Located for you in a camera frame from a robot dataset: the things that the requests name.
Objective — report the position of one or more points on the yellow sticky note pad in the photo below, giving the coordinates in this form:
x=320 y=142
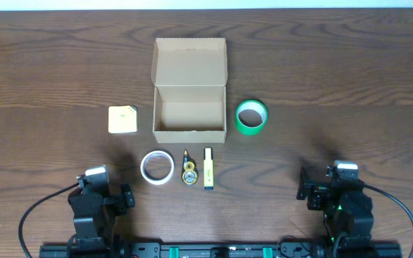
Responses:
x=122 y=119

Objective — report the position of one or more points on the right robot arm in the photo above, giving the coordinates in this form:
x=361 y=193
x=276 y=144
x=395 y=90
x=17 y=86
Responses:
x=347 y=214

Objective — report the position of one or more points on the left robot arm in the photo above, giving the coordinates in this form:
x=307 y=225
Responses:
x=95 y=210

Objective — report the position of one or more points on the white clear tape roll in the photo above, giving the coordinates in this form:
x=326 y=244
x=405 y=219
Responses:
x=147 y=158

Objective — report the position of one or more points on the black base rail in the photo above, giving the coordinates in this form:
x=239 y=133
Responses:
x=156 y=250

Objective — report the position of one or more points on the brown cardboard box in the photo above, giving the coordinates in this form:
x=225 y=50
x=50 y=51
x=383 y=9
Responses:
x=190 y=98

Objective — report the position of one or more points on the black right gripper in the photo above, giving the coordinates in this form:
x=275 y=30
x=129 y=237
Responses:
x=319 y=189

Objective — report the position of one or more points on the green tape roll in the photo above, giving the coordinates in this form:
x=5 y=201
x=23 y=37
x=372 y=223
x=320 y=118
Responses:
x=256 y=106

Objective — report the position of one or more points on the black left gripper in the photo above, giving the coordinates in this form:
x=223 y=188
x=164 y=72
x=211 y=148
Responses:
x=124 y=199

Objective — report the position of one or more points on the yellow correction tape dispenser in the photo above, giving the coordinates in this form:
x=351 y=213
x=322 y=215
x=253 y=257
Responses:
x=189 y=173

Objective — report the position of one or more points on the yellow highlighter marker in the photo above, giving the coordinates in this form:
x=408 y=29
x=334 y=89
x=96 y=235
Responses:
x=208 y=169

